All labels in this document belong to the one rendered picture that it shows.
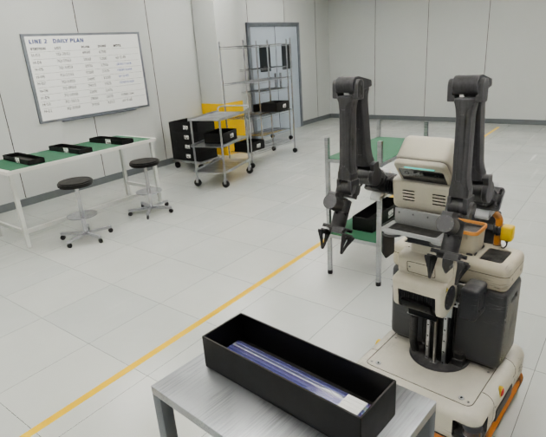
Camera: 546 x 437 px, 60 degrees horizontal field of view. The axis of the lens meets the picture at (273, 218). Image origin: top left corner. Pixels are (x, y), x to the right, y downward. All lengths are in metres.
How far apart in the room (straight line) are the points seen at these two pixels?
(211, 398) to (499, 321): 1.36
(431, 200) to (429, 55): 9.34
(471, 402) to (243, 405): 1.17
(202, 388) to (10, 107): 5.72
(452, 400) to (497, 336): 0.35
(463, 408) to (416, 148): 1.10
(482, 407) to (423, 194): 0.94
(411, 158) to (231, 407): 1.08
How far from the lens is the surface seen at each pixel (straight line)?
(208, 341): 1.51
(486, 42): 10.84
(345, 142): 1.78
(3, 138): 6.82
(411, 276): 2.08
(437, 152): 1.84
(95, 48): 7.46
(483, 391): 2.37
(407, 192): 1.96
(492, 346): 2.41
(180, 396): 1.50
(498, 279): 2.24
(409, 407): 1.43
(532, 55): 10.67
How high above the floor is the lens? 1.74
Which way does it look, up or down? 20 degrees down
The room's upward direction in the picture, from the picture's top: 4 degrees counter-clockwise
